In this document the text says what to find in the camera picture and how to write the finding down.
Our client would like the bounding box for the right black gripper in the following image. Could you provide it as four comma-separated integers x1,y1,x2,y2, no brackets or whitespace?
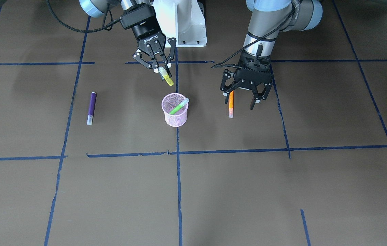
120,6,177,80

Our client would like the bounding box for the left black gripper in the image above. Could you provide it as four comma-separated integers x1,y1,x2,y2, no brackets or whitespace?
220,51,272,110

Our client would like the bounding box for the orange highlighter pen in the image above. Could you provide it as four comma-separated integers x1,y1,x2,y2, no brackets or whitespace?
228,91,234,119

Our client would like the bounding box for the yellow highlighter pen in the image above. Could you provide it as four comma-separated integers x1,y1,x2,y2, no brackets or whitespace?
158,67,174,86

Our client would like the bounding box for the green highlighter pen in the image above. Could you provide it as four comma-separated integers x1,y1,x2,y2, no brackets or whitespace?
169,98,189,115

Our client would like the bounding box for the purple highlighter pen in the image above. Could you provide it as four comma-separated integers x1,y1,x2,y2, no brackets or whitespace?
87,92,97,125

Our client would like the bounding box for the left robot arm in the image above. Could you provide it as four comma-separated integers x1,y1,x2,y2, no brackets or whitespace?
213,0,323,109

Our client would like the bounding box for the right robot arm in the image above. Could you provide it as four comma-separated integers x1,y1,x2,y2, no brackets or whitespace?
45,0,176,86

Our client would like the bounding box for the pink mesh pen holder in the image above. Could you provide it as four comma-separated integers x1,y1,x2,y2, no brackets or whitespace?
162,93,189,127

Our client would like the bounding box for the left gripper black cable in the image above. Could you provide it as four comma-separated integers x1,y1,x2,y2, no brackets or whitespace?
211,7,296,69

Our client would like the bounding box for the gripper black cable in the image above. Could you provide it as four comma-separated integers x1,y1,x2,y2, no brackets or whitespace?
45,0,124,33
211,7,296,69

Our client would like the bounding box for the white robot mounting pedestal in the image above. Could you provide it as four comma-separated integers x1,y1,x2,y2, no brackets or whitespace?
152,0,207,48

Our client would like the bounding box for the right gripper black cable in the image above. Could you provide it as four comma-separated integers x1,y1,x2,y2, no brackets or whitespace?
45,0,124,33

